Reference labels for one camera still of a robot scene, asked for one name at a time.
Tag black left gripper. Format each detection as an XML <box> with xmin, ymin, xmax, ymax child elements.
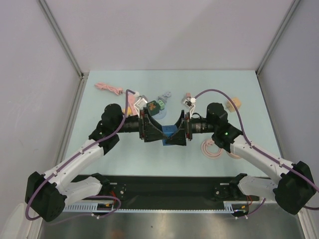
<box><xmin>114</xmin><ymin>108</ymin><xmax>167</xmax><ymax>142</ymax></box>

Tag blue cube socket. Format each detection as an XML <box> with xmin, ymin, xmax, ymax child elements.
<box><xmin>162</xmin><ymin>125</ymin><xmax>177</xmax><ymax>146</ymax></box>

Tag dark green cube socket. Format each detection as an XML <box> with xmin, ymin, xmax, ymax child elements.
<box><xmin>146</xmin><ymin>100</ymin><xmax>160</xmax><ymax>116</ymax></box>

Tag light green USB charger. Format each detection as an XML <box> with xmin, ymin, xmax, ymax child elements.
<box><xmin>158</xmin><ymin>100</ymin><xmax>165</xmax><ymax>111</ymax></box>

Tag yellow plug adapter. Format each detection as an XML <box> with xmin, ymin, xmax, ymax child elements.
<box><xmin>122</xmin><ymin>107</ymin><xmax>136</xmax><ymax>117</ymax></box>

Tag beige cube socket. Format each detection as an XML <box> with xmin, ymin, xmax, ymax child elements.
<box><xmin>225</xmin><ymin>97</ymin><xmax>242</xmax><ymax>113</ymax></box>

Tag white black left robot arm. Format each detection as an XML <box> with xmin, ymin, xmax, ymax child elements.
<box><xmin>25</xmin><ymin>104</ymin><xmax>153</xmax><ymax>222</ymax></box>

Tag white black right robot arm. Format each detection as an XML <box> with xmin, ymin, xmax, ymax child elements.
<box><xmin>181</xmin><ymin>98</ymin><xmax>319</xmax><ymax>215</ymax></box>

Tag light blue round socket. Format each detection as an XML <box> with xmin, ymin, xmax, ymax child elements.
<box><xmin>153</xmin><ymin>109</ymin><xmax>167</xmax><ymax>120</ymax></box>

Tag pink round socket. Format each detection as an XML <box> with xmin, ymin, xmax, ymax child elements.
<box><xmin>227</xmin><ymin>152</ymin><xmax>241</xmax><ymax>159</ymax></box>

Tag pink coiled cable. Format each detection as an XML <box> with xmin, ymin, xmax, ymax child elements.
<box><xmin>200</xmin><ymin>139</ymin><xmax>225</xmax><ymax>159</ymax></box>

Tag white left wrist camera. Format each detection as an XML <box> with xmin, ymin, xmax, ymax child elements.
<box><xmin>133</xmin><ymin>92</ymin><xmax>148</xmax><ymax>116</ymax></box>

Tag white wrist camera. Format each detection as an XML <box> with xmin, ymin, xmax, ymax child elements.
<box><xmin>133</xmin><ymin>92</ymin><xmax>148</xmax><ymax>116</ymax></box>
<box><xmin>181</xmin><ymin>96</ymin><xmax>196</xmax><ymax>118</ymax></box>

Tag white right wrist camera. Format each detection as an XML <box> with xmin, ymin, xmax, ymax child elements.
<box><xmin>181</xmin><ymin>96</ymin><xmax>196</xmax><ymax>118</ymax></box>

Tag pink bundled strip cable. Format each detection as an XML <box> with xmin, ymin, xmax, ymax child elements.
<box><xmin>94</xmin><ymin>82</ymin><xmax>130</xmax><ymax>96</ymax></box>

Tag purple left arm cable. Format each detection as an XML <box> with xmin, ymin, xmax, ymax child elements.
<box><xmin>26</xmin><ymin>89</ymin><xmax>140</xmax><ymax>223</ymax></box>

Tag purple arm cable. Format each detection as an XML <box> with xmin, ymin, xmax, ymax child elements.
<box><xmin>26</xmin><ymin>89</ymin><xmax>140</xmax><ymax>223</ymax></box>
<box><xmin>193</xmin><ymin>89</ymin><xmax>319</xmax><ymax>220</ymax></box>

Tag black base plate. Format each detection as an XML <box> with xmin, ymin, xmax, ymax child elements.
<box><xmin>72</xmin><ymin>175</ymin><xmax>261</xmax><ymax>209</ymax></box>

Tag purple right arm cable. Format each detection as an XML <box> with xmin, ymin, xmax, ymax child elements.
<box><xmin>193</xmin><ymin>89</ymin><xmax>319</xmax><ymax>220</ymax></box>

